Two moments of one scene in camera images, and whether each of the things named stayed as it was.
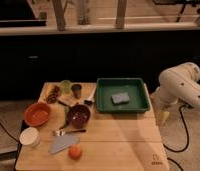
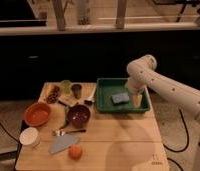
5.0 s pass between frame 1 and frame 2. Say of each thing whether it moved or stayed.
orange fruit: stayed
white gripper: moved
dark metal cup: stayed
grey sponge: stayed
